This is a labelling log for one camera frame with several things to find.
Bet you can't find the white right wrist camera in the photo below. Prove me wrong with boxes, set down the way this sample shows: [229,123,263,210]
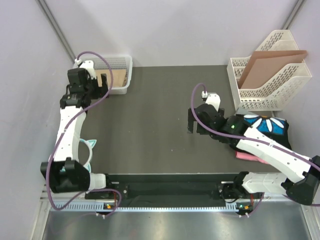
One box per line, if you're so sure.
[201,91,221,112]

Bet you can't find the brown cardboard folder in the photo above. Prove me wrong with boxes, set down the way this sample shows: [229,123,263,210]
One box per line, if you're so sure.
[238,50,308,89]

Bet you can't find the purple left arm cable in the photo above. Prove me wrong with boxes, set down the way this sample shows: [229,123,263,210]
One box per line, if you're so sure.
[46,51,123,216]

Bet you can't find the grey t shirt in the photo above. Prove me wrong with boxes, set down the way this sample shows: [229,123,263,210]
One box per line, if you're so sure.
[235,107,257,115]

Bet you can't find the pink folded t shirt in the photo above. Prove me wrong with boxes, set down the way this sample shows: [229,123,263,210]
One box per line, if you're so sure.
[235,151,268,165]

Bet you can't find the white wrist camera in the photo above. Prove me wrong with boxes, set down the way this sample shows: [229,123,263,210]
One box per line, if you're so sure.
[74,58,97,80]
[201,91,221,112]

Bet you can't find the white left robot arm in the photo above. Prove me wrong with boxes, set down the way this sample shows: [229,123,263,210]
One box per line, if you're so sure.
[40,66,114,199]

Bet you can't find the cream plastic file organizer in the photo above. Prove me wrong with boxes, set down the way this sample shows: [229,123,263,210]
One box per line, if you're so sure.
[226,29,313,112]

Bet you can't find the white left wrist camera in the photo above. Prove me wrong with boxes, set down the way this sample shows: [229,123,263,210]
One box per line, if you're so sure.
[74,58,97,80]

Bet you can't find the beige t shirt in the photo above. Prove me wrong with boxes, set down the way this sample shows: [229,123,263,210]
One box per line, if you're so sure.
[95,69,127,88]

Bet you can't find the white perforated plastic basket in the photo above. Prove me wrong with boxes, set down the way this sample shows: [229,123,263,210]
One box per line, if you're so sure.
[80,54,133,95]

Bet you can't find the teal cat ear headphones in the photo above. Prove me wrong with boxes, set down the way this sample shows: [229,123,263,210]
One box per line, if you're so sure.
[79,138,97,173]

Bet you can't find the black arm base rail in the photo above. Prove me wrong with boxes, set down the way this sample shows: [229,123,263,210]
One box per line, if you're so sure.
[84,172,263,202]

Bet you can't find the black daisy print t shirt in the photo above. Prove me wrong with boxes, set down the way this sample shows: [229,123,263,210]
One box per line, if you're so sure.
[237,114,292,150]

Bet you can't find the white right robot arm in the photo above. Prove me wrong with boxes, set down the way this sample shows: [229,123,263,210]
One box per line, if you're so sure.
[187,103,320,206]

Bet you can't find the grey slotted cable duct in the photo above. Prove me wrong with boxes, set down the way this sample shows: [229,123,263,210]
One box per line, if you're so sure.
[49,201,251,213]

